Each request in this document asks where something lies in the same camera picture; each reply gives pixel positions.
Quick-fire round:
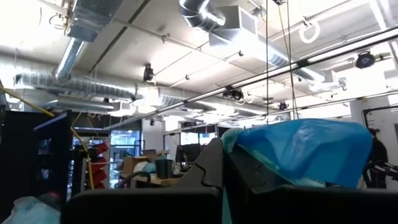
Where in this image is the dark green bucket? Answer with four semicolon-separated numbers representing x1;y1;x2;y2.
154;158;174;180

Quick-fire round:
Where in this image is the cardboard box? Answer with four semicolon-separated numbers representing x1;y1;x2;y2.
122;154;150;175

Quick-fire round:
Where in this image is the silver ceiling duct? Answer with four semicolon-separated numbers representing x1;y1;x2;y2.
178;0;324;82
14;37;144;102

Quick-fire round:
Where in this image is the white ceiling ring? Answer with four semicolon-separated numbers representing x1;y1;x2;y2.
298;19;322;45

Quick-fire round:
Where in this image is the black ceiling camera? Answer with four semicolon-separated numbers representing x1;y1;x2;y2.
355;50;376;70
142;63;155;83

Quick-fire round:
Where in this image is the person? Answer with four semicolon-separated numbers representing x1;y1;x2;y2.
364;127;389;189

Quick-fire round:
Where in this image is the black hanging cable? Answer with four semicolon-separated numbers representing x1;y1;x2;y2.
265;0;270;125
276;0;300;121

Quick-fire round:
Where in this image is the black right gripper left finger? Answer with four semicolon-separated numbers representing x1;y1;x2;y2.
172;138;224;191

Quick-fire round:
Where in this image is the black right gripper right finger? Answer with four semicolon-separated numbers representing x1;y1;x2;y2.
223;145;301;195

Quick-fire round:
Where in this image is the yellow hose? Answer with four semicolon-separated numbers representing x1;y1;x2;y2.
0;86;95;190

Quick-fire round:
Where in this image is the red bin shelf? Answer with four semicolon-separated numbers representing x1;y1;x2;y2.
88;141;110;190

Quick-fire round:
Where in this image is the green plastic trash bag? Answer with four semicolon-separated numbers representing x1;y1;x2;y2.
220;118;374;224

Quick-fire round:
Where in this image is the wooden background table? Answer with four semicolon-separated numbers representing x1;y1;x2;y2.
120;172;185;188

